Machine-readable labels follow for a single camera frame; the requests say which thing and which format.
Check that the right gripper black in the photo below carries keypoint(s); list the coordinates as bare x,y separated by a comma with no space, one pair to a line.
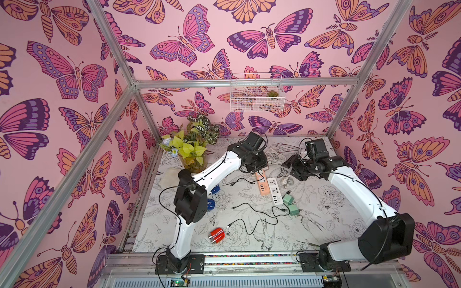
297,169

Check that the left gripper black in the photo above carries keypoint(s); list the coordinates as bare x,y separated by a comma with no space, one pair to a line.
264,163

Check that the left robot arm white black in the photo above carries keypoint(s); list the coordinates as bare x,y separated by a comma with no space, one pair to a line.
191,197

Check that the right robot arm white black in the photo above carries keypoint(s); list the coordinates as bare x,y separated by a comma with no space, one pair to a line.
388,235

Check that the orange power strip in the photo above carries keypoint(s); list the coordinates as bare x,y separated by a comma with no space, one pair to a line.
262,182

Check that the white power strip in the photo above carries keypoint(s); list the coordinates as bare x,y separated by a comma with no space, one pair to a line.
276,195

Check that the green charger adapter lower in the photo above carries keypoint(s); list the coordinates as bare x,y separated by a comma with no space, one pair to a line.
293,210

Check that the amber glass vase with plants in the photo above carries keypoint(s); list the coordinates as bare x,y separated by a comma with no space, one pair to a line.
190,143

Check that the small green succulent plant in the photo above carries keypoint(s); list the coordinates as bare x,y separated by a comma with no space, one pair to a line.
272,94

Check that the white wire wall basket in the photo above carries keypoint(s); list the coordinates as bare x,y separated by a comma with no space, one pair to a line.
250,95

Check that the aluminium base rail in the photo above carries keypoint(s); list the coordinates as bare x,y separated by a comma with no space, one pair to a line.
247,270

